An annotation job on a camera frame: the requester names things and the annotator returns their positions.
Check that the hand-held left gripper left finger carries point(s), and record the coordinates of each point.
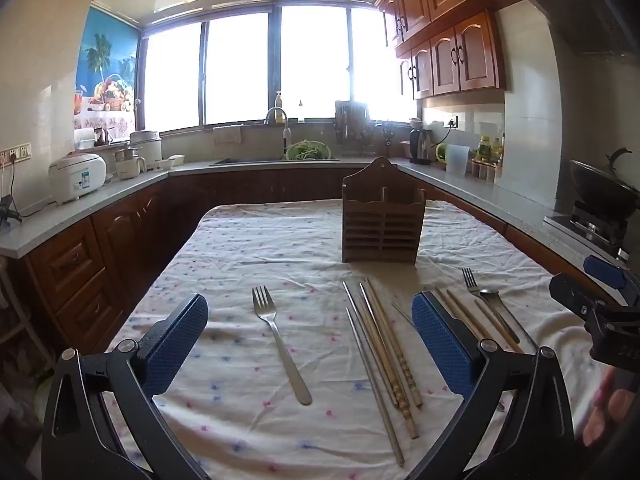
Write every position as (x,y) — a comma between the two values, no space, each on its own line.
(185,335)

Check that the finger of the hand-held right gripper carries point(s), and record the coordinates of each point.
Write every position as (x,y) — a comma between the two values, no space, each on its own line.
(570,290)
(605,270)

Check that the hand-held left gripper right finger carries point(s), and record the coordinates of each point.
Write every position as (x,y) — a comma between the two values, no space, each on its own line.
(440,340)

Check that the silver metal chopstick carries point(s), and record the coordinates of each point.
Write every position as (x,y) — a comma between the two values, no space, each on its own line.
(360,320)
(375,390)
(402,312)

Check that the silver metal fork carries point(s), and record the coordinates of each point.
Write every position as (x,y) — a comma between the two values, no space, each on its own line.
(287,360)
(471,285)

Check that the wooden utensil holder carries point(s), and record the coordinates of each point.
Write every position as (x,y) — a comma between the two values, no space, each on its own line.
(382,230)

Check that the person's right hand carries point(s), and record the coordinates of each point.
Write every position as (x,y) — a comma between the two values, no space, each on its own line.
(617,402)

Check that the black wok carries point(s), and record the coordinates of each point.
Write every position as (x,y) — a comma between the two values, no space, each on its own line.
(600,185)

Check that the white dotted tablecloth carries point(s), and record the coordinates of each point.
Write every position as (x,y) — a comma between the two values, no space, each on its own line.
(250,240)

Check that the brown lower kitchen cabinets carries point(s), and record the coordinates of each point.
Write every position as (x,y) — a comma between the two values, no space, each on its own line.
(100,245)

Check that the row of condiment bottles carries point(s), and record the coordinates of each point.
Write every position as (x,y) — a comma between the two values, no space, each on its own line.
(487,157)

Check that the white plastic pitcher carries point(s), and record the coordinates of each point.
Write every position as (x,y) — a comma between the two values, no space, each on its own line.
(457,160)

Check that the white bowls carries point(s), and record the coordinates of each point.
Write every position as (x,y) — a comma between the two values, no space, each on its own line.
(172,161)

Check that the white blender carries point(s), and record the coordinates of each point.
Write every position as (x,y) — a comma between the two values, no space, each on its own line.
(127,167)

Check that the grey kitchen countertop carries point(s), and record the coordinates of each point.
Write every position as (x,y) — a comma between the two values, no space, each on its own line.
(45,225)

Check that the steel kitchen sink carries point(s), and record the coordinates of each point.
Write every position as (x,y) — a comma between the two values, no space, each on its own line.
(250,161)

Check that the tall white steamer cooker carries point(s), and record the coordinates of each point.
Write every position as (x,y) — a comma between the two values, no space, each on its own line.
(147,147)

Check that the steel electric kettle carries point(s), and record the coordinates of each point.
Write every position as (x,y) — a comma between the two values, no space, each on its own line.
(421,147)

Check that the white rice cooker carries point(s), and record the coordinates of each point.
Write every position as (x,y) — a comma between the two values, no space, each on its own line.
(75,175)

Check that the pale dish cloth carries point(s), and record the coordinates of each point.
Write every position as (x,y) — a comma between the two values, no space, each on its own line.
(227,135)

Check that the dark jar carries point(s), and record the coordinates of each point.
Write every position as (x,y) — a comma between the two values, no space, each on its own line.
(102,136)

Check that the black phone stand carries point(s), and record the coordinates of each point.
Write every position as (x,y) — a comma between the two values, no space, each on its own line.
(7,212)

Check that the small white bowl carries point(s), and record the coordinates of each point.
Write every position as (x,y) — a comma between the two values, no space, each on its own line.
(415,123)

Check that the chrome kitchen faucet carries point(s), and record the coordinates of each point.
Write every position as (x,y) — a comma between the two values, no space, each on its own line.
(286,140)

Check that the white paper roll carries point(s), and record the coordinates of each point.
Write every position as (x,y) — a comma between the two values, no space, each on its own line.
(85,139)

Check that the green colander with vegetables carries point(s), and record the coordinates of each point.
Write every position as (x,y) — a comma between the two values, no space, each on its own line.
(310,151)

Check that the yellow soap bottle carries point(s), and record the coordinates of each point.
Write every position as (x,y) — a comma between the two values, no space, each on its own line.
(278,107)

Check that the small clear bottle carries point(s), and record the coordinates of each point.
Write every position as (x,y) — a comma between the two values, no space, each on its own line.
(301,112)

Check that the steel range hood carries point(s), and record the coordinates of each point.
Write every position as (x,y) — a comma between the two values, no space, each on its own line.
(575,5)

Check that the large kitchen window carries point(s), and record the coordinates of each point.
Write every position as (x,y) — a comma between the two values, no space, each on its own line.
(235,70)

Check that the wooden upper kitchen cabinets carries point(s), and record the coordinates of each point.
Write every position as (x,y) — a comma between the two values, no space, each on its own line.
(450,35)

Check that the white wall socket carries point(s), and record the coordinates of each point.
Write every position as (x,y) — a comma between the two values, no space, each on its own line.
(451,121)

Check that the wall knife rack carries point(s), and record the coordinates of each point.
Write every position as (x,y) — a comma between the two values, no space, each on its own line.
(350,120)

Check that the white wall socket strip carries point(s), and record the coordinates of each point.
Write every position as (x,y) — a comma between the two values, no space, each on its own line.
(15,152)

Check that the tropical fruit wall poster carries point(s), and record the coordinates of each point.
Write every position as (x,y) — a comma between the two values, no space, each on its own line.
(105,60)

